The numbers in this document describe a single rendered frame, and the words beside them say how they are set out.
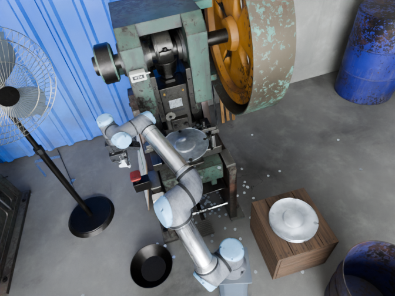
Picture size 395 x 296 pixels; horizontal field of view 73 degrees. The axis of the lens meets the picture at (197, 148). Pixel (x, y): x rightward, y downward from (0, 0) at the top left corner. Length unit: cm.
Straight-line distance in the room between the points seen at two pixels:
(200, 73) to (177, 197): 62
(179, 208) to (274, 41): 73
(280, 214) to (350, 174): 100
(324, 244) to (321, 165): 98
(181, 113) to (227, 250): 76
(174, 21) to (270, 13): 42
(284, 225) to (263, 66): 102
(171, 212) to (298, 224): 95
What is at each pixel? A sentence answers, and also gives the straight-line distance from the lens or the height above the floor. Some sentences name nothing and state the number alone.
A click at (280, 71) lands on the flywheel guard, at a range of 118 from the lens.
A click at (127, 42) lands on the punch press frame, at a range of 125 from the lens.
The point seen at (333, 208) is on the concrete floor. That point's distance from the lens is 237.
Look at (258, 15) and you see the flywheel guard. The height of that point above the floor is 154.
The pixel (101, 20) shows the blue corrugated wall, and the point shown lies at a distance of 251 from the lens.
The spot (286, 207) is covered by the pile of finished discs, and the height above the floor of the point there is 38.
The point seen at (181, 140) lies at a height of 79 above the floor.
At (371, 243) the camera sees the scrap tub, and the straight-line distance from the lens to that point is 177.
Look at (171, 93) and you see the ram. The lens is 142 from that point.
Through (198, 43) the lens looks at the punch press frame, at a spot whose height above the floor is 138.
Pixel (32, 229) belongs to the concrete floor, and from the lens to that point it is 270.
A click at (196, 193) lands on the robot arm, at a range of 109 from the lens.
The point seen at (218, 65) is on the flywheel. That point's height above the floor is 108.
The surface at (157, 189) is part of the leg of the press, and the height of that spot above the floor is 62.
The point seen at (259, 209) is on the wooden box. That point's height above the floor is 35.
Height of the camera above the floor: 193
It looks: 46 degrees down
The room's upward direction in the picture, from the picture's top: 9 degrees counter-clockwise
